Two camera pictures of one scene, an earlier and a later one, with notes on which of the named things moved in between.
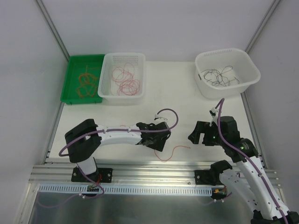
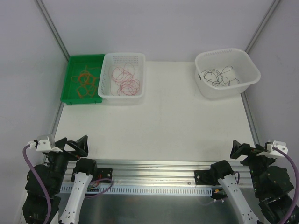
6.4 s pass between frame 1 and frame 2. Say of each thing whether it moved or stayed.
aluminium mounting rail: stayed
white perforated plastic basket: stayed
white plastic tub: stayed
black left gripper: moved
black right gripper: moved
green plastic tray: stayed
